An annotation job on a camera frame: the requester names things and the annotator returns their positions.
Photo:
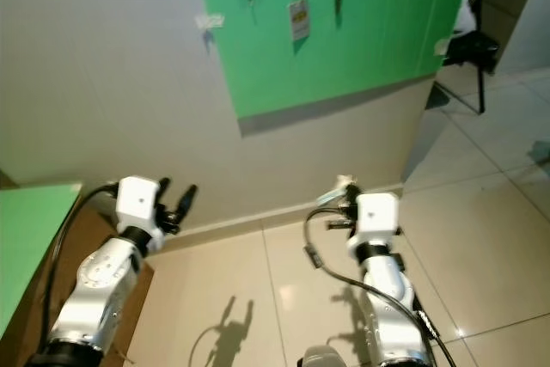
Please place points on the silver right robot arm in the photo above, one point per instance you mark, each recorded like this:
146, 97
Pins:
387, 285

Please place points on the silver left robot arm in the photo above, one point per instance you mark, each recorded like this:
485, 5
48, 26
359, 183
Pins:
105, 285

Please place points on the brown cardboard box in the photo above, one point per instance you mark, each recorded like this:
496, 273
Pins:
82, 247

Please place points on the green paper sheet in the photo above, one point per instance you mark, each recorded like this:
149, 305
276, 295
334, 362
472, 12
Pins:
34, 238

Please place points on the dark robot right leg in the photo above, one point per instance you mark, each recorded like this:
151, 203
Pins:
324, 358

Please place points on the white tape piece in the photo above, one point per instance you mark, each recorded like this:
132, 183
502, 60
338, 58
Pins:
441, 45
209, 20

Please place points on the white and yellow hanging tag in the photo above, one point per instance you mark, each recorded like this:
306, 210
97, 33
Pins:
299, 19

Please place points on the black stand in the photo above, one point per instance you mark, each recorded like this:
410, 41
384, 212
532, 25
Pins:
471, 47

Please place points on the white cloth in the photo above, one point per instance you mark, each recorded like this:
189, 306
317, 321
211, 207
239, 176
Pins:
471, 6

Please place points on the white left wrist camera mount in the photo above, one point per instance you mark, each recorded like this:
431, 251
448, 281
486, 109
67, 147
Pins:
137, 199

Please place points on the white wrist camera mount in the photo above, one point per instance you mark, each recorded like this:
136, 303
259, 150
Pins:
137, 199
376, 215

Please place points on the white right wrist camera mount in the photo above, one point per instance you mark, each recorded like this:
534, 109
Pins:
376, 215

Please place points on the green wall board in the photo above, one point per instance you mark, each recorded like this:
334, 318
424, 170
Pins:
361, 53

